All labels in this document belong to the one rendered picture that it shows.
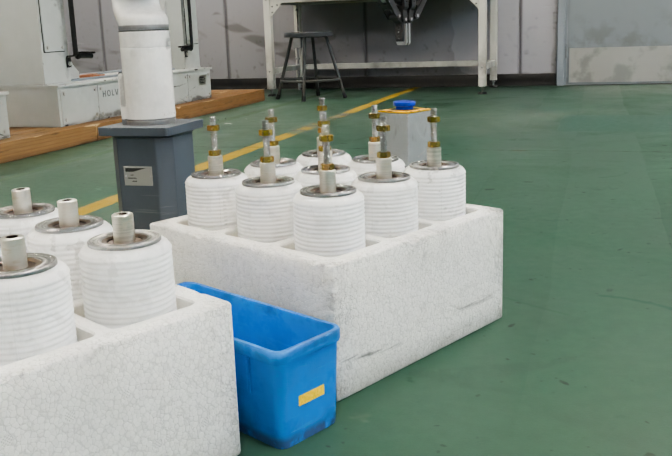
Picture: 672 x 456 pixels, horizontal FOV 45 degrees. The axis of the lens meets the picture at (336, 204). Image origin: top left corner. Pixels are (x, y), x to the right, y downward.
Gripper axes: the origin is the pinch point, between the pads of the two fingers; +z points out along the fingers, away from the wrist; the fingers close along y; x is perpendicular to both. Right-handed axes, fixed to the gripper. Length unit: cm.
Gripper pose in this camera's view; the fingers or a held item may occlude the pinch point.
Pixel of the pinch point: (403, 34)
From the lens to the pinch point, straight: 147.7
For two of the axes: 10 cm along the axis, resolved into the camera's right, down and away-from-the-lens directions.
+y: 6.9, -1.8, 7.1
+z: 0.3, 9.8, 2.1
